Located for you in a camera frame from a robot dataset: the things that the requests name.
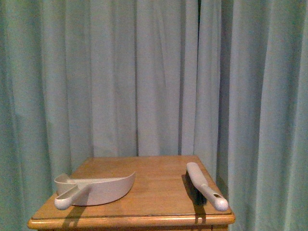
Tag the beige hand brush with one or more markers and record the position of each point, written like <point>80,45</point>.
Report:
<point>200,183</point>

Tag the beige plastic dustpan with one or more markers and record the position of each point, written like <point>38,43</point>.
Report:
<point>90,192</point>

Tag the light green curtain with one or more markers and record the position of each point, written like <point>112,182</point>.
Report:
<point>226,80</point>

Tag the wooden nightstand cabinet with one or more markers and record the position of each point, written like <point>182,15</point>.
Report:
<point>161,199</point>

